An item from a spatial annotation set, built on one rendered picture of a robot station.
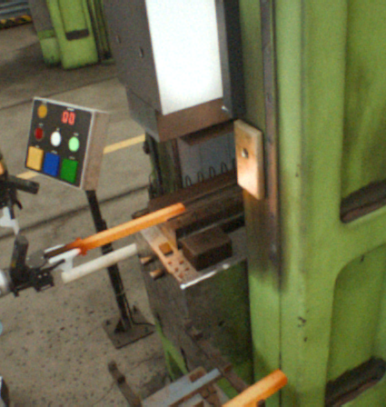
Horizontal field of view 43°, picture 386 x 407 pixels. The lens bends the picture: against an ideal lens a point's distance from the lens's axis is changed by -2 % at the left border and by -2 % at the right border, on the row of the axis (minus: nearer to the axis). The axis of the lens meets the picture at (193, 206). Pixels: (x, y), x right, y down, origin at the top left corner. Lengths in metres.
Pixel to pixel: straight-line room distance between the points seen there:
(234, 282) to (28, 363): 1.38
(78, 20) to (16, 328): 4.21
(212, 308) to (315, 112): 0.72
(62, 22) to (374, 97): 5.23
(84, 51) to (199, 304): 5.06
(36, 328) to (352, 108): 2.04
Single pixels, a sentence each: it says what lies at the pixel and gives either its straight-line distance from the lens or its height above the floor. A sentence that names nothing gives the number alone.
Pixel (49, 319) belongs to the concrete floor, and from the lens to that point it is 2.75.
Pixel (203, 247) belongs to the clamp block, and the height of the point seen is 0.98.
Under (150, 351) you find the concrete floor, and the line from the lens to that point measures 2.44.
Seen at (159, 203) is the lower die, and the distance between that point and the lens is 1.56.
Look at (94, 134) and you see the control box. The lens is 1.77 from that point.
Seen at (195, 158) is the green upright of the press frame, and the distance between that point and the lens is 1.70.
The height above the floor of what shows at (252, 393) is 0.93.
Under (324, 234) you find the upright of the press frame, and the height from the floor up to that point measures 1.14.
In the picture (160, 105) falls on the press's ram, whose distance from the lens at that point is 1.21.
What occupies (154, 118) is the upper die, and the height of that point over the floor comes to 1.34.
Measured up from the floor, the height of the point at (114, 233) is 1.01.
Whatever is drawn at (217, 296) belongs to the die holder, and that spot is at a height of 0.82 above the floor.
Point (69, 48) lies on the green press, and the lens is 6.22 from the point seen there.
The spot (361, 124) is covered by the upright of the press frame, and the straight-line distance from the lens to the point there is 1.18.
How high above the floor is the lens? 1.86
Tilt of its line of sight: 35 degrees down
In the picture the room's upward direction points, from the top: 8 degrees counter-clockwise
